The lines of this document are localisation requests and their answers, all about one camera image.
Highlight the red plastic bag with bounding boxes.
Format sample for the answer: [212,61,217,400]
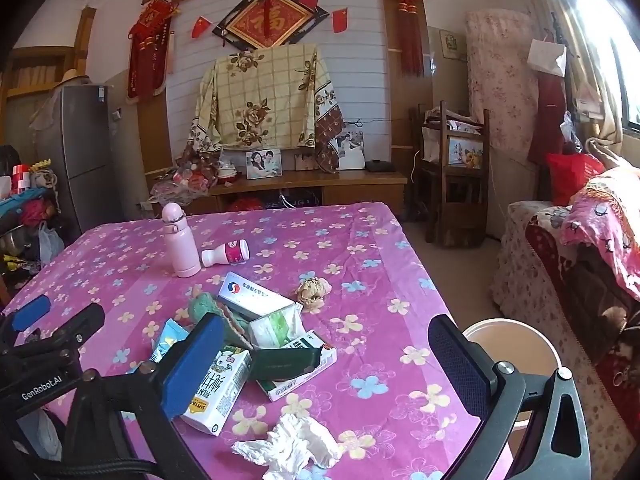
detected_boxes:
[546,152,606,206]

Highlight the light blue snack packet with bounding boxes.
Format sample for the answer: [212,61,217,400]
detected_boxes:
[127,320,193,376]

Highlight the yellow floral checked cloth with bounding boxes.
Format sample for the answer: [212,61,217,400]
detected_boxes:
[182,42,347,173]

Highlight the white tissue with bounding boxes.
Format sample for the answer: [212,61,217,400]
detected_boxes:
[231,412,343,480]

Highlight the wooden television cabinet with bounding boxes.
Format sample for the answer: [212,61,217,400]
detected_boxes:
[145,169,408,221]

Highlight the wedding photo print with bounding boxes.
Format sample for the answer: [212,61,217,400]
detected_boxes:
[336,130,366,171]

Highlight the white paper bag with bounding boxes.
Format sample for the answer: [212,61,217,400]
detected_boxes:
[527,37,568,78]

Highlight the cream plastic bucket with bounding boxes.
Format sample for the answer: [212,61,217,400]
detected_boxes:
[462,317,560,441]

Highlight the dark wooden chair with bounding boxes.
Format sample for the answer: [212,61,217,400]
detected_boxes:
[410,101,491,248]

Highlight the colourful picture board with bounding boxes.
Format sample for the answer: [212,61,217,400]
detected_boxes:
[447,132,485,168]

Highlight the red knot with banner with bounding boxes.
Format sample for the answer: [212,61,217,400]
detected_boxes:
[127,0,180,101]

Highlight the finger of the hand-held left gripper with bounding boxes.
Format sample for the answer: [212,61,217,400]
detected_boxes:
[0,294,53,356]
[15,302,107,363]

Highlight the pink floral tablecloth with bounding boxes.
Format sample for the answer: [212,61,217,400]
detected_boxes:
[0,202,516,480]

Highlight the couple photo frame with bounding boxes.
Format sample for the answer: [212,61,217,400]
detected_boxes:
[246,149,283,181]

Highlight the dark red hanging garment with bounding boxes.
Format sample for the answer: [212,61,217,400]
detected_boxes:
[527,75,568,166]

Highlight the white pink-label yogurt bottle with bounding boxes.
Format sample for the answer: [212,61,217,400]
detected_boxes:
[201,239,250,268]

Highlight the brown jacket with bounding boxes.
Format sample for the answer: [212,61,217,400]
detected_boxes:
[570,240,640,361]

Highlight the straw hat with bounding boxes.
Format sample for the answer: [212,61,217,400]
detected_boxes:
[59,67,93,86]

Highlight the green knitted cloth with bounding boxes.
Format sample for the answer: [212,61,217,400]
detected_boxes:
[187,292,256,351]

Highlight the white green tissue packet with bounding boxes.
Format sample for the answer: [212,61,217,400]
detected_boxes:
[248,305,306,348]

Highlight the cluttered storage rack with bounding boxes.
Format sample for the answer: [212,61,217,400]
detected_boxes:
[0,145,66,286]

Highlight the beige curtain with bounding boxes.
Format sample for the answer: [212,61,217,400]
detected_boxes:
[550,0,626,161]

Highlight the grey refrigerator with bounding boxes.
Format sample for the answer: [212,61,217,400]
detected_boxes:
[37,84,117,241]

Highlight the pink water bottle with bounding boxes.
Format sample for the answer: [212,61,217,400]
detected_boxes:
[161,202,201,279]

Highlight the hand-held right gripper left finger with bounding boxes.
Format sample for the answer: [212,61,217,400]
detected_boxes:
[62,312,226,480]

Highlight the window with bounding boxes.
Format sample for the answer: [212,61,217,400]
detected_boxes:
[575,0,640,136]

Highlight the floral covered sofa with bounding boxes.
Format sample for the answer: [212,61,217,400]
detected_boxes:
[492,160,640,461]

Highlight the dark green wrapper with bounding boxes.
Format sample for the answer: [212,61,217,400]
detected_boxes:
[247,346,321,382]

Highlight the white green red box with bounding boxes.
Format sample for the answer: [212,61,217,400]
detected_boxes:
[256,330,338,403]

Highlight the floral covered standing appliance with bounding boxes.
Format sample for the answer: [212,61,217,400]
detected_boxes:
[465,7,540,156]

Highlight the framed red calligraphy picture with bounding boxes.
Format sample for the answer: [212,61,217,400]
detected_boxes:
[212,0,331,51]

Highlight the brown paper ball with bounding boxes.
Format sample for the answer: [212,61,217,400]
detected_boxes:
[292,276,333,315]

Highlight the small framed wall picture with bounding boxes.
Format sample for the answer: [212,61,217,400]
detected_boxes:
[440,29,463,61]

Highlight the white blue medicine box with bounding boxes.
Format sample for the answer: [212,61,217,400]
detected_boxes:
[216,271,296,321]

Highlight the clear plastic bags with goods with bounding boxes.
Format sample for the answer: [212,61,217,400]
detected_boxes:
[150,152,221,206]

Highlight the pink cartoon print blanket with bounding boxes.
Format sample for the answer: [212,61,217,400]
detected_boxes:
[560,165,640,301]

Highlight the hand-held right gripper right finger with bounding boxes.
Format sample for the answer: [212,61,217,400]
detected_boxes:
[427,314,606,480]

